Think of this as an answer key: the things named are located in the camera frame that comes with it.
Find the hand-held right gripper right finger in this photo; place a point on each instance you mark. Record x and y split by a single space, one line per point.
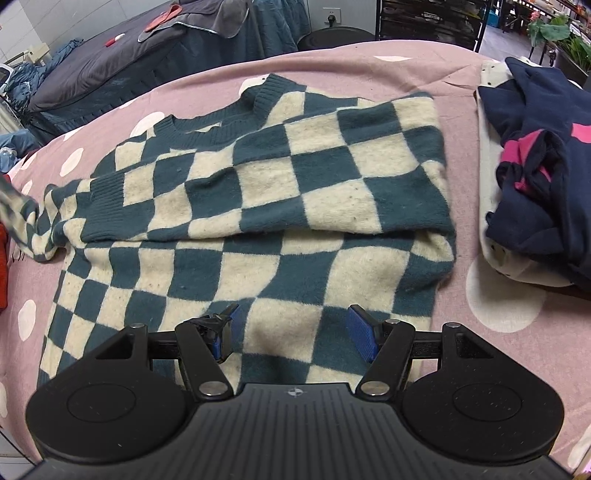
362 334

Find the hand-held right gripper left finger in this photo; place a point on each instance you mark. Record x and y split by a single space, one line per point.
217 339

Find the teal cream checkered sweater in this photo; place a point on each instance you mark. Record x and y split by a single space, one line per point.
277 184

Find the white dotted garment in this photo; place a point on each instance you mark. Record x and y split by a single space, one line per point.
489 184

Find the orange red cloth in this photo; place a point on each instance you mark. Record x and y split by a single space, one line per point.
3 267

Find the navy garment with pink print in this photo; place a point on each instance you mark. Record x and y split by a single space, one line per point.
554 184

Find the pink polka dot bedsheet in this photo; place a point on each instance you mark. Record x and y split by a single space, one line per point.
369 69

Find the blue crumpled cloth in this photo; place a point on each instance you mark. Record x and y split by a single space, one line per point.
16 147

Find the grey blanket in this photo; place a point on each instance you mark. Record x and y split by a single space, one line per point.
92 64

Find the red marker pen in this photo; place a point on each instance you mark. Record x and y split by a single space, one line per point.
111 42

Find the grey towel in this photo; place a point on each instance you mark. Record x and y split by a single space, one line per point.
221 21

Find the black shelf rack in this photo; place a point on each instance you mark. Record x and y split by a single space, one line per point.
429 23

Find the blue cloth pile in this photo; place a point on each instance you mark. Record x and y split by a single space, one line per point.
27 78

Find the red scissors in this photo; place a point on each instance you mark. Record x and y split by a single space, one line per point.
161 21

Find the green potted plant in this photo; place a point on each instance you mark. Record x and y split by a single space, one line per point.
549 30

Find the white wall socket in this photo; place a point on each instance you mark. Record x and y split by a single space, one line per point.
331 16

